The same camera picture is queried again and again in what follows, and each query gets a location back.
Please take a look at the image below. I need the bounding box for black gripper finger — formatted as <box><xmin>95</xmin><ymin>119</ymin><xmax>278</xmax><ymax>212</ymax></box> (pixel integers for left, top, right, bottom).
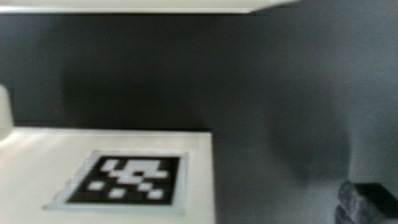
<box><xmin>333</xmin><ymin>181</ymin><xmax>398</xmax><ymax>224</ymax></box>

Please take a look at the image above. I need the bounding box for white drawer box front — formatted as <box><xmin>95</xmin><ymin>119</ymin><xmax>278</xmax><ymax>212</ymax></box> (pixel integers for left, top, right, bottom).
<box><xmin>0</xmin><ymin>83</ymin><xmax>216</xmax><ymax>224</ymax></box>

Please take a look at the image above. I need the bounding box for white L-shaped fence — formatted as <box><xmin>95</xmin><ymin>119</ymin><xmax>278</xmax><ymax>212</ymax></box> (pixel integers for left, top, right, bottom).
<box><xmin>0</xmin><ymin>0</ymin><xmax>300</xmax><ymax>14</ymax></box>

